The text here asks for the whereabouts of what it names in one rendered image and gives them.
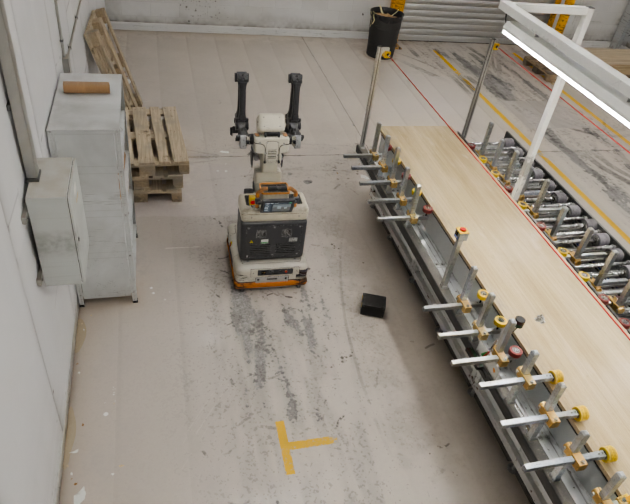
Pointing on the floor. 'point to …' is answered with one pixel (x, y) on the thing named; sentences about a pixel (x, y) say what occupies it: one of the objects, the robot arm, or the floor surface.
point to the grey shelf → (99, 181)
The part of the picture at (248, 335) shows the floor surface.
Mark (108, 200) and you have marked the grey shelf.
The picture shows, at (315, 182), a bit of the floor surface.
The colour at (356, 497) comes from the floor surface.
